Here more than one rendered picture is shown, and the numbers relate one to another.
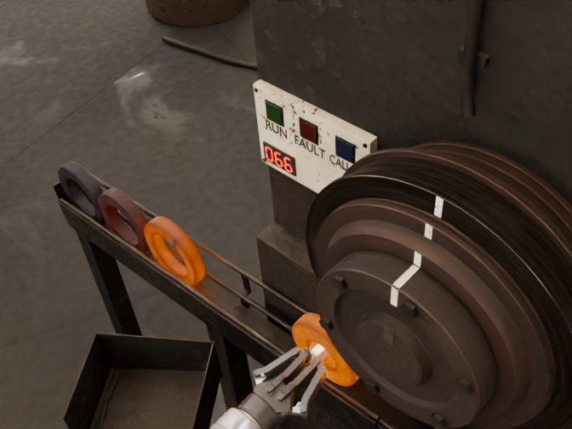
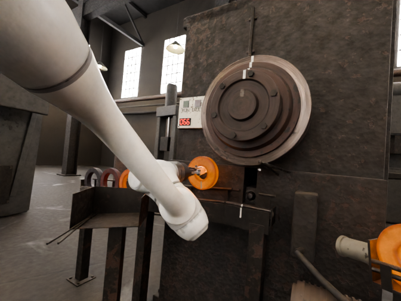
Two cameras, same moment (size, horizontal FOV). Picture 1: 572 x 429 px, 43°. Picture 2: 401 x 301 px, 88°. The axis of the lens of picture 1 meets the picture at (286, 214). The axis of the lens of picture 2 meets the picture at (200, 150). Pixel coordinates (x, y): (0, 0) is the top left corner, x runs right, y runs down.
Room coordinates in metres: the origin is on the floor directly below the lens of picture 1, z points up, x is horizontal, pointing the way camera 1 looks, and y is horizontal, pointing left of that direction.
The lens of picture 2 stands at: (-0.15, 0.24, 0.90)
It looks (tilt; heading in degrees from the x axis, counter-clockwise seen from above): 2 degrees up; 344
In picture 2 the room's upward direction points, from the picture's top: 5 degrees clockwise
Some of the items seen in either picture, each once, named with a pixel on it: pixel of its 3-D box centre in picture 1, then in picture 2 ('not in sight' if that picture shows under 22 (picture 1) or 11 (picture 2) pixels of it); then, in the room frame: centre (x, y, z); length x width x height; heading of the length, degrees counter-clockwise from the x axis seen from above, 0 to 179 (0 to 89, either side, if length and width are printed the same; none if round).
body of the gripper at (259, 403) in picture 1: (268, 404); (183, 171); (0.67, 0.06, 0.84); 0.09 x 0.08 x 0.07; 134
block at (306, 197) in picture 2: not in sight; (304, 223); (0.49, -0.38, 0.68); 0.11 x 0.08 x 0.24; 133
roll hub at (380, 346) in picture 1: (399, 341); (243, 106); (0.59, -0.14, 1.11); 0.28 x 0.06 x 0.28; 43
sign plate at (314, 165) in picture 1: (313, 151); (197, 112); (0.98, -0.06, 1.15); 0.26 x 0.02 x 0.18; 43
